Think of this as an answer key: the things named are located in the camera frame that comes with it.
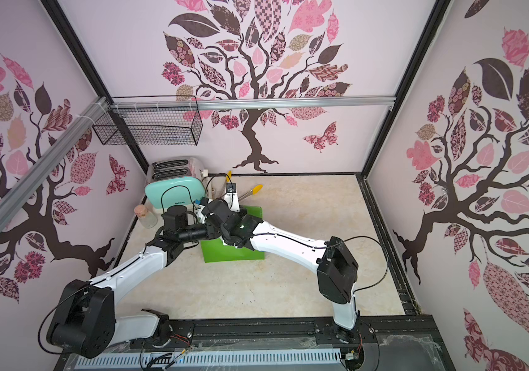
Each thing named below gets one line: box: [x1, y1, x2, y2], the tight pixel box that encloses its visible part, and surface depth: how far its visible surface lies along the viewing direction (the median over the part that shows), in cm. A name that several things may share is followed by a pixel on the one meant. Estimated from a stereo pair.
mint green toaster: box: [143, 158, 208, 212], surface depth 100 cm
